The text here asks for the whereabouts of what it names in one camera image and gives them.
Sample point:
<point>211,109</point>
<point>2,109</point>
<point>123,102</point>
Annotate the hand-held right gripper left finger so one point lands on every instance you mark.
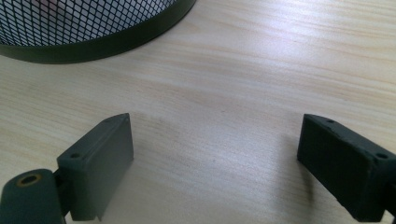
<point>99,165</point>

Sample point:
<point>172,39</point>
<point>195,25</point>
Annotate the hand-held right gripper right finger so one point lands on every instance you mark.
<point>342,168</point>

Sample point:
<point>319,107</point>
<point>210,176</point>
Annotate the black mesh trash bin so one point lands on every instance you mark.
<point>102,43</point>

